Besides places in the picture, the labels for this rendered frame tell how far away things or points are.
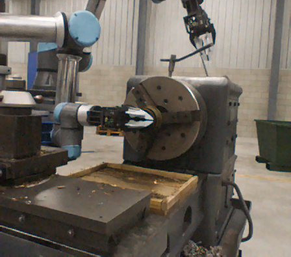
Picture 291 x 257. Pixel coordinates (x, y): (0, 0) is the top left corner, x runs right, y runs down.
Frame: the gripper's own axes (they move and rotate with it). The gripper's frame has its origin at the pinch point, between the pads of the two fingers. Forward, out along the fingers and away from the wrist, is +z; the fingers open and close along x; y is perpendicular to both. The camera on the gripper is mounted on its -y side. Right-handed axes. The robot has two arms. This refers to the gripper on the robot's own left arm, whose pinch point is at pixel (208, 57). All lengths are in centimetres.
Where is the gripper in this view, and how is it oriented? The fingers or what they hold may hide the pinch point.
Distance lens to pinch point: 104.6
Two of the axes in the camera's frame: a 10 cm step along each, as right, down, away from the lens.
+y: -4.0, 0.4, -9.2
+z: 2.3, 9.7, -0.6
